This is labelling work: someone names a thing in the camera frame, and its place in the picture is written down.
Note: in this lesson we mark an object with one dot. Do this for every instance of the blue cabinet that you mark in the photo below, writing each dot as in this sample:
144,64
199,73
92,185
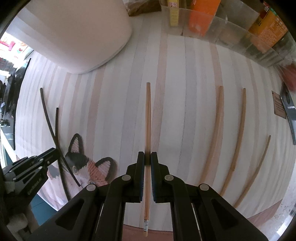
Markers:
39,206

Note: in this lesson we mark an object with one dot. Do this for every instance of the striped cat table mat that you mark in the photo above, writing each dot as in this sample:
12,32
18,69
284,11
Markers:
185,92

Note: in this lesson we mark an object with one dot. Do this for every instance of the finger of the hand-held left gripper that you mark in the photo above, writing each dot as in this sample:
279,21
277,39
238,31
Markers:
41,154
39,165

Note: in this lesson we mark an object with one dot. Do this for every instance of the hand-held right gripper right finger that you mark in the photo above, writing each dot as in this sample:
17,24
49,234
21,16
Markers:
154,185

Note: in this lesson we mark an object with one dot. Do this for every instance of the yellow seasoning box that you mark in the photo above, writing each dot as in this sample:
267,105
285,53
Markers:
173,14

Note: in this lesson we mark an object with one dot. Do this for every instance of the plastic bag with brown contents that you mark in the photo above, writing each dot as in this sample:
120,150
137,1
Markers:
143,8

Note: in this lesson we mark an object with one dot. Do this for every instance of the clear plastic organizer tray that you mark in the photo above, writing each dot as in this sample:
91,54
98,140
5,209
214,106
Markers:
231,34

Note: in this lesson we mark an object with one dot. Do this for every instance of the soy sauce bottle orange label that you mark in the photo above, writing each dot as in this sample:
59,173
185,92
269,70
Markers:
268,27

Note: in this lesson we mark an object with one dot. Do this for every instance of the black gas stove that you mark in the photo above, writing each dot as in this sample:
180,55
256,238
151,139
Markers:
11,97

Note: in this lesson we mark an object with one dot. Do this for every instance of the brown card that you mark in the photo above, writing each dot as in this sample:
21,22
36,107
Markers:
278,104

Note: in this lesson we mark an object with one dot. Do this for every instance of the colourful wall sticker set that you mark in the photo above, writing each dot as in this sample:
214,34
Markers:
9,45

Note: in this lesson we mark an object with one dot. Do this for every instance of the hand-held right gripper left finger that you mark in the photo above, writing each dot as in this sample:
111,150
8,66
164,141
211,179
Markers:
140,183

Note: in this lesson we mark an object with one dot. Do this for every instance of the blue smartphone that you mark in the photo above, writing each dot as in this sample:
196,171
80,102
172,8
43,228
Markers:
289,111

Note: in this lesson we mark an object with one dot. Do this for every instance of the orange and white packet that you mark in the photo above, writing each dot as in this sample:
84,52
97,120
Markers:
201,18

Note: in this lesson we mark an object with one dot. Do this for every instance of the beige round utensil holder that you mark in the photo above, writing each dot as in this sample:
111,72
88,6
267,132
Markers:
76,34

